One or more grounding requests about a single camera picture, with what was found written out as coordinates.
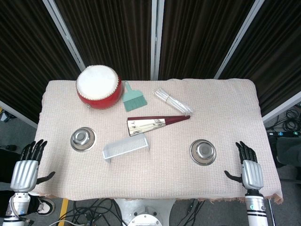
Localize red drum with white skin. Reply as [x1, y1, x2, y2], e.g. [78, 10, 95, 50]
[76, 65, 123, 110]

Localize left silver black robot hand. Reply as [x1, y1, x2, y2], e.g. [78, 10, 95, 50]
[10, 139, 56, 192]

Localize white metal mesh rack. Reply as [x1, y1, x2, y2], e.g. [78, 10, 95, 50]
[102, 133, 151, 165]

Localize black and white sneaker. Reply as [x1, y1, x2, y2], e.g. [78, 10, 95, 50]
[34, 197, 56, 216]

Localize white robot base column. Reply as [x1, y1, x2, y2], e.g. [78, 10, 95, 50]
[114, 198, 176, 226]

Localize bundle of clear plastic tubes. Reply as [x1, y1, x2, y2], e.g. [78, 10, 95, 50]
[154, 87, 195, 116]

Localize silver partition frame bar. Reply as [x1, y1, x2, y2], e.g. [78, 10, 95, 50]
[0, 100, 38, 129]
[262, 96, 301, 125]

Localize folded paper fan maroon ribs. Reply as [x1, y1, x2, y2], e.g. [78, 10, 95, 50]
[127, 114, 191, 137]

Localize black floor cable tangle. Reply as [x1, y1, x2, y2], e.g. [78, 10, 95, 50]
[265, 107, 301, 135]
[176, 199, 209, 226]
[67, 199, 124, 226]

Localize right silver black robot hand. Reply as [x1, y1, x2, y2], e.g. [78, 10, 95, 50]
[224, 141, 263, 190]

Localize small teal hand brush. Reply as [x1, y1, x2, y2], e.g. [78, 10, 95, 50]
[123, 81, 148, 112]

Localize silver partition frame post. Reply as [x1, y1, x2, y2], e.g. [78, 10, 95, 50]
[150, 0, 165, 81]
[43, 0, 86, 72]
[214, 0, 267, 80]

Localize small metal bowl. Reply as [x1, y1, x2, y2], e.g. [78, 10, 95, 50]
[70, 127, 97, 153]
[190, 139, 217, 167]

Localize black power strip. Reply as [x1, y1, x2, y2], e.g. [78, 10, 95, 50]
[267, 130, 301, 137]

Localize beige waffle table cloth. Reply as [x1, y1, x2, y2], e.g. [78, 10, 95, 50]
[34, 79, 284, 203]

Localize dark ribbed partition panel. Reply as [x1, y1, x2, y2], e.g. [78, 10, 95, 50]
[54, 0, 155, 81]
[220, 0, 301, 116]
[158, 0, 256, 81]
[0, 0, 82, 123]

